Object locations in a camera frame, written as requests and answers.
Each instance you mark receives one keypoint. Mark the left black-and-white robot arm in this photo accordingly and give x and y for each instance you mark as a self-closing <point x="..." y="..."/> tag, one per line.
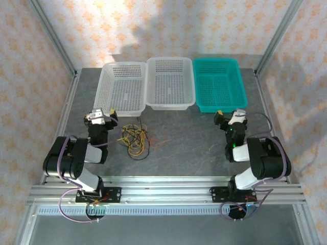
<point x="74" y="158"/>

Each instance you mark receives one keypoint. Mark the right black-and-white robot arm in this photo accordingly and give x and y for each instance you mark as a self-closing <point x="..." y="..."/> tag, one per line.
<point x="265" y="158"/>

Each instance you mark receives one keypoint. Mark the clear white perforated basket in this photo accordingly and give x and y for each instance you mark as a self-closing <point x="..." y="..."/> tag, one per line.
<point x="120" y="89"/>

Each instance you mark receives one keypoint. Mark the teal perforated plastic basket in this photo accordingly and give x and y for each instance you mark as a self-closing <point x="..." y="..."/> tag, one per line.
<point x="219" y="86"/>

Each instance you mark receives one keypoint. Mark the milky white perforated basket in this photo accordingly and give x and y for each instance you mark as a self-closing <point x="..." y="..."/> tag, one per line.
<point x="169" y="84"/>

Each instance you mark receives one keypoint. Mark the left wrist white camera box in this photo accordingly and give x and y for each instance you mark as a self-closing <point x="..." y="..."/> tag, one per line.
<point x="96" y="117"/>

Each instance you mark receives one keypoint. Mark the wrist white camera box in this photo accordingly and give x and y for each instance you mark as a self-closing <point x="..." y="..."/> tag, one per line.
<point x="96" y="117"/>
<point x="237" y="116"/>

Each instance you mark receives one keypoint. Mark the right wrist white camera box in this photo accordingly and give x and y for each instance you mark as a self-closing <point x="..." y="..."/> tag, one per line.
<point x="237" y="116"/>

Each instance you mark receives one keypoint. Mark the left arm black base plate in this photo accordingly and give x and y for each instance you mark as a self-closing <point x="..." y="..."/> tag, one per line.
<point x="115" y="195"/>

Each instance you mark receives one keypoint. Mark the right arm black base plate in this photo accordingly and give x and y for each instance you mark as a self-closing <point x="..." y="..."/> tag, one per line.
<point x="217" y="195"/>

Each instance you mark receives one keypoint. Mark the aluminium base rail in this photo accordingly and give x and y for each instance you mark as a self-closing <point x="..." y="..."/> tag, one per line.
<point x="166" y="191"/>

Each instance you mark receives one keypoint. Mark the aluminium frame post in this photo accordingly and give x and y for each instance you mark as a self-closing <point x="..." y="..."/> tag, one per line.
<point x="278" y="35"/>
<point x="53" y="35"/>

